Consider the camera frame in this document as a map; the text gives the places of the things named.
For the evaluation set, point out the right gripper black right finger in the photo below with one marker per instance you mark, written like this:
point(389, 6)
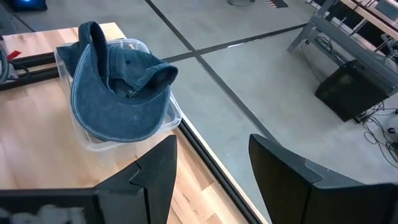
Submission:
point(295, 193)

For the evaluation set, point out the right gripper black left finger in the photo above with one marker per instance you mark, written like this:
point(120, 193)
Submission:
point(149, 193)

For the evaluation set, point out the blue denim cap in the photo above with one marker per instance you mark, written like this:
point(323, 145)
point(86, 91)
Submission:
point(118, 115)
point(93, 40)

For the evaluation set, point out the small clear plastic bin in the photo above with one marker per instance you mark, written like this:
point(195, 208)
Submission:
point(102, 145)

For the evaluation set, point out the black speaker box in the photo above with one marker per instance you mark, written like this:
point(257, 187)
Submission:
point(351, 90)

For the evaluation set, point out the wooden desk top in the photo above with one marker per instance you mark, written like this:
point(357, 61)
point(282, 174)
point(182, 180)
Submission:
point(373, 17)

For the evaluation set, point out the red tag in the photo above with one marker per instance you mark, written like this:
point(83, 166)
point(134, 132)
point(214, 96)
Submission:
point(14, 55)

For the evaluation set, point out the blue lit device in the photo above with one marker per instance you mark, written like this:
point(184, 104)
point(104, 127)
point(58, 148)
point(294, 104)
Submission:
point(29, 4)

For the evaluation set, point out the grey metal desk frame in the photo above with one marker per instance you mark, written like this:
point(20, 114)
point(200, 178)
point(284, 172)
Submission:
point(342, 39)

